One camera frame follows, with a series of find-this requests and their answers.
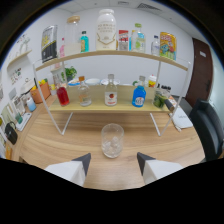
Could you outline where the clear bottle with red label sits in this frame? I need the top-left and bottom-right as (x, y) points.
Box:
(104, 73), (119, 107)

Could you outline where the brown door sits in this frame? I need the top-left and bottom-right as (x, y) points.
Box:
(185, 37), (214, 108)

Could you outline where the green potted plant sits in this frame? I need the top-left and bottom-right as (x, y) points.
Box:
(64, 65), (78, 83)

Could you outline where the small pink bottle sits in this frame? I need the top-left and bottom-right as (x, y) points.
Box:
(59, 37), (66, 58)

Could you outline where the clear glass with ice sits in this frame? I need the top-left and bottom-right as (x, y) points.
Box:
(100, 123), (125, 159)

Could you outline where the white notebook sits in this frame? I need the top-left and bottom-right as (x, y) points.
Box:
(169, 106), (194, 131)

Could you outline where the black kettle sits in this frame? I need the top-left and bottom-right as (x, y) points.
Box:
(4, 121), (19, 145)

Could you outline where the small teal bottle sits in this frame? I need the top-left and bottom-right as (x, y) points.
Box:
(80, 30), (90, 53)

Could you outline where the black chair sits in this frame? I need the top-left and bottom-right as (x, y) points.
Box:
(189, 99), (224, 163)

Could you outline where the glass jar with cork lid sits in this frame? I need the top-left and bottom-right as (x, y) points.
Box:
(63, 15), (82, 57)

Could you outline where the plastic cup with lime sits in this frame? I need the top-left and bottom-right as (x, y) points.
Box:
(152, 87), (169, 109)

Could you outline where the white bottle with blue base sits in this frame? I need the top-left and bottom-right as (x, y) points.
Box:
(25, 96), (37, 113)

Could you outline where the yellow printed can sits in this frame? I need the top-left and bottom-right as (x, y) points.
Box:
(159, 31), (178, 61)

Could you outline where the white scale with green cup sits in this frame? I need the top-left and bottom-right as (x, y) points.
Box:
(14, 112), (33, 132)

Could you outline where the wooden wall shelf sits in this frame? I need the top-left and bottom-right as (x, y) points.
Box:
(7, 49), (33, 69)

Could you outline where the white bowl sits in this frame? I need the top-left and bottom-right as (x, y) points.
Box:
(84, 77), (102, 86)

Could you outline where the clear bottle with green cap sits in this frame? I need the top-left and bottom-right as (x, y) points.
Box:
(134, 22), (147, 54)

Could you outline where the clear bottle with orange cap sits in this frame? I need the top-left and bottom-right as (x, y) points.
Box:
(77, 75), (93, 108)

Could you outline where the ceiling air vent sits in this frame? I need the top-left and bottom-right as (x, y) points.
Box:
(136, 2), (163, 13)

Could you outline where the small clear bottle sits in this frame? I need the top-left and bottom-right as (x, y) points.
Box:
(150, 35), (161, 56)

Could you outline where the white-framed wooden two-tier rack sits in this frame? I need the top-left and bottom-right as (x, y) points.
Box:
(32, 49), (193, 138)

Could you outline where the small light blue bottle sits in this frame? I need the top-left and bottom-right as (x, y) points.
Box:
(129, 29), (137, 52)

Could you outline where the large white plastic bottle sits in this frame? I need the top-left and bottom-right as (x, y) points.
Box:
(95, 8), (118, 52)

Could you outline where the blue liquid bottle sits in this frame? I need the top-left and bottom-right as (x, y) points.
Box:
(131, 75), (147, 108)

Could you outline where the red liquid bottle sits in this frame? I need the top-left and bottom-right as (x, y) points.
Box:
(55, 78), (71, 108)

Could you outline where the orange basket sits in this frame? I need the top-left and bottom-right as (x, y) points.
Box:
(30, 79), (52, 104)

